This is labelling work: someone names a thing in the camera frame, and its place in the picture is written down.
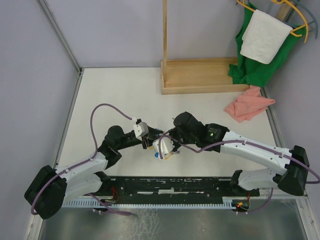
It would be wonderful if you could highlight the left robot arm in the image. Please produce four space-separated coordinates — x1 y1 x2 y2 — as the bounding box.
24 122 164 220

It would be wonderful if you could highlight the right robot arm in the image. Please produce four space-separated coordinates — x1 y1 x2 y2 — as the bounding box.
169 111 310 196

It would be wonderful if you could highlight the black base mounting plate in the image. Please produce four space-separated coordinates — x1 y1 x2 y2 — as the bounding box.
94 176 260 199

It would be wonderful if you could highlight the pink cloth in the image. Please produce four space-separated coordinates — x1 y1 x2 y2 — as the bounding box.
224 85 276 123

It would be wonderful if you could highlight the green shirt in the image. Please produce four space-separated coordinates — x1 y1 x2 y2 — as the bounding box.
228 2 307 88

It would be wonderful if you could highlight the white towel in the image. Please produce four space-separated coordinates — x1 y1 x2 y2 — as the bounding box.
240 9 293 65

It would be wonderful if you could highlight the yellow clothes hanger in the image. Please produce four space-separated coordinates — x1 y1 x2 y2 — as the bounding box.
236 0 310 44

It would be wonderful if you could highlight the teal clothes hanger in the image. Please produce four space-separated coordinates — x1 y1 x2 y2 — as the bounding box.
284 0 320 40

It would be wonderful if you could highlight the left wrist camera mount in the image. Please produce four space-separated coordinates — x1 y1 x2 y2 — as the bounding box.
131 117 149 141

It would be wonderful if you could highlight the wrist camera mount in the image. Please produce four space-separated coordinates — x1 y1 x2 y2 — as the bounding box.
131 117 149 141
152 137 174 156

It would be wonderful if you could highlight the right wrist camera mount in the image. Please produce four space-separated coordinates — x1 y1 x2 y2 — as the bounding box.
152 137 174 156

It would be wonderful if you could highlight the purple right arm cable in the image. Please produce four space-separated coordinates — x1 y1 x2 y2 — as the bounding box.
158 134 320 215

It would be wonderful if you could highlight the wooden rack frame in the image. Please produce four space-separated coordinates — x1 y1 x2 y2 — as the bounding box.
161 0 250 95

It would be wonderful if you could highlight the white cable duct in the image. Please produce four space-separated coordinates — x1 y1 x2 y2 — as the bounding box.
62 197 236 210

